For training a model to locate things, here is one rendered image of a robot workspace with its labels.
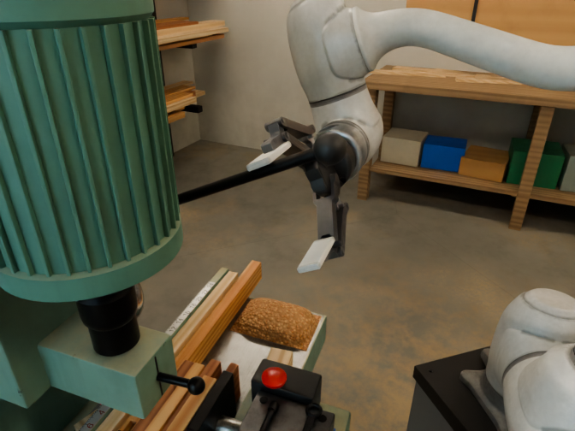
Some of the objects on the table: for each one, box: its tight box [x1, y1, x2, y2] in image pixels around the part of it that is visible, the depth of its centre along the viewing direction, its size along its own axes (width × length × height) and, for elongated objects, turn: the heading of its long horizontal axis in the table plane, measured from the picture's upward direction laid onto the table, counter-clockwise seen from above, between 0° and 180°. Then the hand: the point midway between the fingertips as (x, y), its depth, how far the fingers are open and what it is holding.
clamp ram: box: [187, 370, 242, 431], centre depth 55 cm, size 9×8×9 cm
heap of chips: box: [230, 298, 322, 351], centre depth 78 cm, size 9×14×4 cm, turn 70°
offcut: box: [267, 347, 293, 366], centre depth 67 cm, size 4×3×4 cm
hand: (287, 215), depth 52 cm, fingers open, 13 cm apart
